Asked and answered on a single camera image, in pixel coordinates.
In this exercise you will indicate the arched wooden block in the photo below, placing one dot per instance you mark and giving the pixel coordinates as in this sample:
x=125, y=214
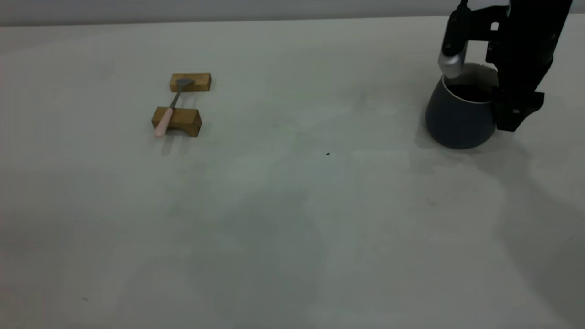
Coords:
x=185, y=119

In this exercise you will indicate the dark coffee liquid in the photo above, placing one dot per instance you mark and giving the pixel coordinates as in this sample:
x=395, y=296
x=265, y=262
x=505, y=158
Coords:
x=473, y=94

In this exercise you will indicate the flat rectangular wooden block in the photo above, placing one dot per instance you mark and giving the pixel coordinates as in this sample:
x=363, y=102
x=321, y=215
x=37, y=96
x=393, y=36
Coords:
x=201, y=83

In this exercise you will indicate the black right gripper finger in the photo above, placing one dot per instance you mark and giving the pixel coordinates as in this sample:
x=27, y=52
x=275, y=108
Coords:
x=525, y=107
x=502, y=109

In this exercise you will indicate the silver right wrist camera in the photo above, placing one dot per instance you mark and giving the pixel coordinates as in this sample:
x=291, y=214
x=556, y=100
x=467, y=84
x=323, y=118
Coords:
x=452, y=50

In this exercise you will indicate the dark grey ceramic mug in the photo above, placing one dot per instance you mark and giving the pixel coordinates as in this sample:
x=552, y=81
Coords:
x=457, y=123

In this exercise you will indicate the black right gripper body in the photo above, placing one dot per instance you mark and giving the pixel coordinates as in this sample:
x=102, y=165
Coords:
x=525, y=41

